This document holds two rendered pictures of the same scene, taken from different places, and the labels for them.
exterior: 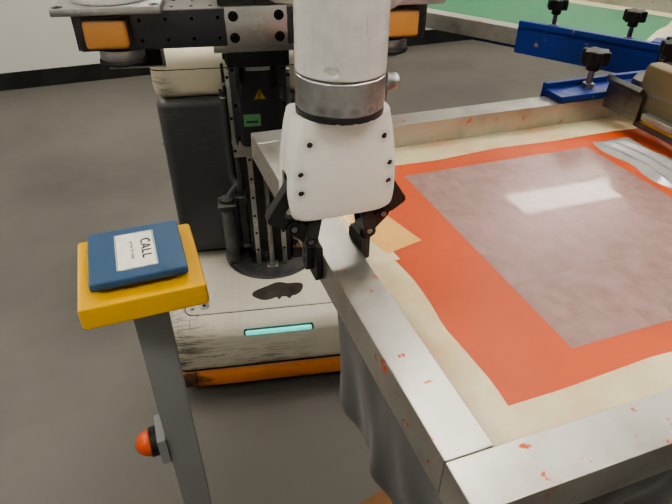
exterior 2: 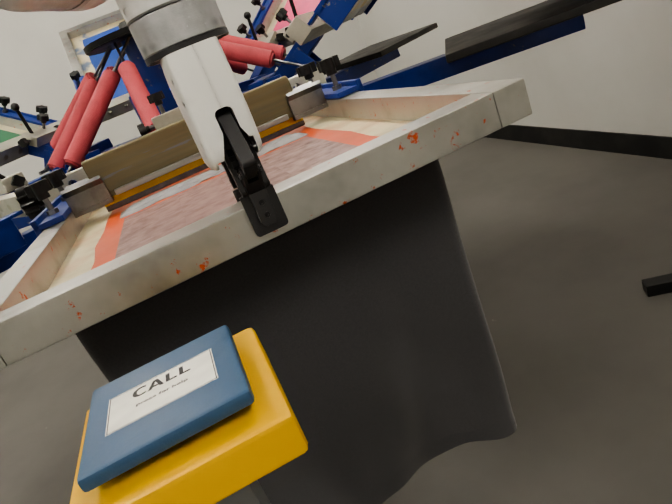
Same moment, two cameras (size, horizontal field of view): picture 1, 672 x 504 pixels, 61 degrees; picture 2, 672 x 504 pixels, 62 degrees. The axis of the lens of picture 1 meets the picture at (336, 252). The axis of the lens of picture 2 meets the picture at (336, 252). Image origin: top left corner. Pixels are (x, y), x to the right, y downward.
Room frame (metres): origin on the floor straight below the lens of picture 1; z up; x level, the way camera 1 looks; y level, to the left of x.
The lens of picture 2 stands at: (0.34, 0.50, 1.13)
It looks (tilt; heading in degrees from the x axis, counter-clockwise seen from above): 21 degrees down; 279
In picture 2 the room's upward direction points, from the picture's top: 22 degrees counter-clockwise
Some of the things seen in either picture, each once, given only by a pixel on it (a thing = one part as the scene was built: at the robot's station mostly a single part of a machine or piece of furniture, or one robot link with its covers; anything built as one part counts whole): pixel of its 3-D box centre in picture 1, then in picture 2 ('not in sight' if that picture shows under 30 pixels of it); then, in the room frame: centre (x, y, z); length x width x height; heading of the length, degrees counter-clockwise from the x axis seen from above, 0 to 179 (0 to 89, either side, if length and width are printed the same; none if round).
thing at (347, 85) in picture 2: not in sight; (330, 102); (0.42, -0.67, 0.98); 0.30 x 0.05 x 0.07; 110
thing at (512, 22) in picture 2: not in sight; (379, 85); (0.30, -1.23, 0.91); 1.34 x 0.41 x 0.08; 170
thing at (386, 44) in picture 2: not in sight; (316, 88); (0.53, -1.86, 0.91); 1.34 x 0.41 x 0.08; 50
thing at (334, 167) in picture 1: (338, 153); (210, 97); (0.47, 0.00, 1.11); 0.10 x 0.08 x 0.11; 110
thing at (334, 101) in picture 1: (347, 85); (178, 28); (0.47, -0.01, 1.17); 0.09 x 0.07 x 0.03; 110
